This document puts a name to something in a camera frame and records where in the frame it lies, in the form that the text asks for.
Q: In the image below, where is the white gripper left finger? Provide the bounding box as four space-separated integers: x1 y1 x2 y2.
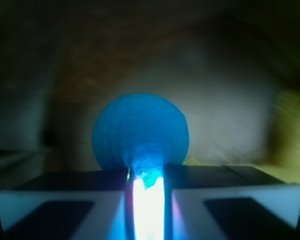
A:
0 170 133 240

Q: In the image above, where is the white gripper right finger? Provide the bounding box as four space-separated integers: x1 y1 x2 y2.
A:
163 165 300 240

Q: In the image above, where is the blue foam ball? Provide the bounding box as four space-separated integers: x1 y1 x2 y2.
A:
92 93 190 189

